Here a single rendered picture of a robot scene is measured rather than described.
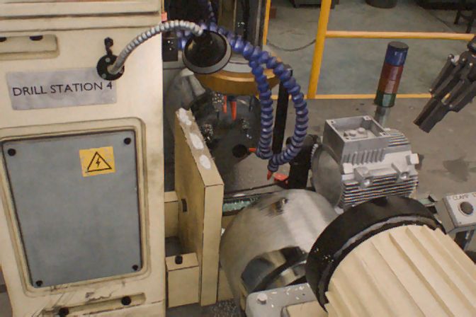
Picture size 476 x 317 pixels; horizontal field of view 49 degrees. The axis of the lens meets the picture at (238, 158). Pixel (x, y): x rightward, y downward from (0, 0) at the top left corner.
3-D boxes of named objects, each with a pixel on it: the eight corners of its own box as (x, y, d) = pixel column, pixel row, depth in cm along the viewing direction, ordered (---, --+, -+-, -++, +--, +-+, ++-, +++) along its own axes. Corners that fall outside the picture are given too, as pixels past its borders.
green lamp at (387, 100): (380, 107, 157) (383, 94, 154) (370, 98, 161) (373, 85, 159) (397, 106, 158) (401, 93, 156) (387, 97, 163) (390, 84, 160)
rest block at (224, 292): (216, 302, 120) (218, 265, 113) (209, 280, 125) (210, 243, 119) (241, 297, 122) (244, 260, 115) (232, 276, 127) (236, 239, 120)
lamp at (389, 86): (383, 94, 154) (387, 81, 152) (373, 85, 159) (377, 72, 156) (401, 93, 156) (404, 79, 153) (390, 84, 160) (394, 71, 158)
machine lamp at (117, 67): (103, 116, 69) (95, 25, 62) (97, 80, 78) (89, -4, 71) (233, 105, 74) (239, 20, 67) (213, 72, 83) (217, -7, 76)
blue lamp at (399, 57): (390, 66, 149) (394, 52, 147) (380, 58, 154) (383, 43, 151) (409, 65, 151) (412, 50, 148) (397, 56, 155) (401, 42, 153)
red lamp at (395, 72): (387, 81, 152) (390, 66, 149) (377, 72, 156) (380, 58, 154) (404, 79, 153) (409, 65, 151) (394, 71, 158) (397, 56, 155)
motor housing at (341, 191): (336, 230, 126) (351, 165, 115) (304, 184, 140) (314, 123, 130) (407, 217, 131) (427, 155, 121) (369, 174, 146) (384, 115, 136)
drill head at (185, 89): (181, 193, 134) (183, 107, 120) (156, 116, 166) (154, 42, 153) (273, 181, 141) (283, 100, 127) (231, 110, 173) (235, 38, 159)
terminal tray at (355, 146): (340, 168, 120) (345, 142, 116) (319, 144, 129) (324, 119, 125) (384, 162, 124) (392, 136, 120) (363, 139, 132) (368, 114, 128)
